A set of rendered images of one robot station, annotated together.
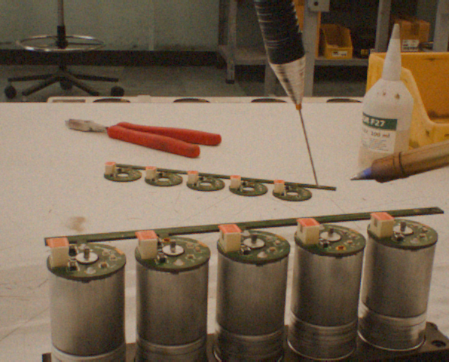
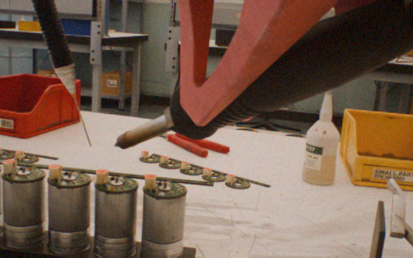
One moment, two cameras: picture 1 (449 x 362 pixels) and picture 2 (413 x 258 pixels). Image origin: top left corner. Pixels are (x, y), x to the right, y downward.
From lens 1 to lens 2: 0.18 m
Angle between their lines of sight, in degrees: 22
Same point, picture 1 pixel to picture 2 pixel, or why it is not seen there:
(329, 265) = (102, 197)
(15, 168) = (99, 147)
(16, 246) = not seen: hidden behind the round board
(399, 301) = (151, 231)
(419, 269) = (163, 212)
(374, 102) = (309, 135)
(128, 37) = (314, 105)
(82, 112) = not seen: hidden behind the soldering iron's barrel
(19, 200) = (81, 162)
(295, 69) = (62, 72)
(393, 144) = (320, 164)
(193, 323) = (24, 216)
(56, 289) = not seen: outside the picture
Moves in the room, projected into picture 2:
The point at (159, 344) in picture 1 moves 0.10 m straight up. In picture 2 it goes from (6, 223) to (2, 49)
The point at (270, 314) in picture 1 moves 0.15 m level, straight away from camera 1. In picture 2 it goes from (67, 221) to (193, 160)
